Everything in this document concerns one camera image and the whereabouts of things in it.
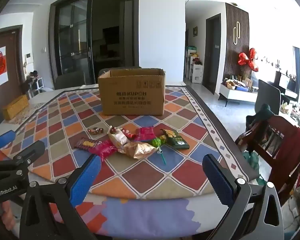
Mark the brown cardboard box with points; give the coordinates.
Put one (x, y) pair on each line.
(132, 97)

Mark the brown entrance door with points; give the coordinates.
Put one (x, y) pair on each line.
(15, 67)

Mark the white low cabinet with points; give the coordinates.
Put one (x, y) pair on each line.
(237, 96)

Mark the dark green snack packet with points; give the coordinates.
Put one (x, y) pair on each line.
(177, 141)

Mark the dark slatted wall panel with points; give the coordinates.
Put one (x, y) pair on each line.
(236, 55)

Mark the glass sliding door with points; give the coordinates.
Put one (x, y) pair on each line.
(70, 37)

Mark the red cloth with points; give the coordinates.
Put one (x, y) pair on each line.
(295, 155)

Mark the small white cabinet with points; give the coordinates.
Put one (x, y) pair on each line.
(40, 83)

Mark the gold foil snack packet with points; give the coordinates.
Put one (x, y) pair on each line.
(140, 151)

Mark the red and white door poster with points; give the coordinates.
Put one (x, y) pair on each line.
(0, 66)

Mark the green lollipop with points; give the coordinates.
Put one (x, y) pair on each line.
(155, 142)

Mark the red wooden chair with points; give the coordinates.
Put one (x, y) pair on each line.
(267, 150)

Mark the small brown wrapped candy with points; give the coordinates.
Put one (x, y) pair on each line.
(95, 131)

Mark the red bow decoration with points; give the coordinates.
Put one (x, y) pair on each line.
(248, 60)

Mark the dark interior door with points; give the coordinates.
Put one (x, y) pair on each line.
(213, 55)

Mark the small wall picture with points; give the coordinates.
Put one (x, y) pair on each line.
(195, 31)

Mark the white shelf unit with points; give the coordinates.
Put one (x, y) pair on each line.
(196, 72)

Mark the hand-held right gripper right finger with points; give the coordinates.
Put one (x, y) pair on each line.
(218, 180)

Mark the beige snack packet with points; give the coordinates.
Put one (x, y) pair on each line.
(118, 138)

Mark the colourful checkered table mat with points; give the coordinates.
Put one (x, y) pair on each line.
(165, 175)

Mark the dark bundle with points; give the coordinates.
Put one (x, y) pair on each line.
(31, 78)

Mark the pink biscuit-print snack packet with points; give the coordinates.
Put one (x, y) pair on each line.
(100, 148)

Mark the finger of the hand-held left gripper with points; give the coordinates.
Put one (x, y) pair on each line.
(3, 138)
(27, 152)

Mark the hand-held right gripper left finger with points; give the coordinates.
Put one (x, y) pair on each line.
(86, 180)

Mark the grey chair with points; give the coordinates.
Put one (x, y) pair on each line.
(267, 95)

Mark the wall intercom panel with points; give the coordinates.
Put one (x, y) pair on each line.
(28, 55)

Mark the person's left hand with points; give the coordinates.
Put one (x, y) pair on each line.
(7, 215)

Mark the dark green cloth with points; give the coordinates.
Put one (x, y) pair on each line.
(265, 111)

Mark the green bag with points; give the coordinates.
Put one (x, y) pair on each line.
(251, 165)

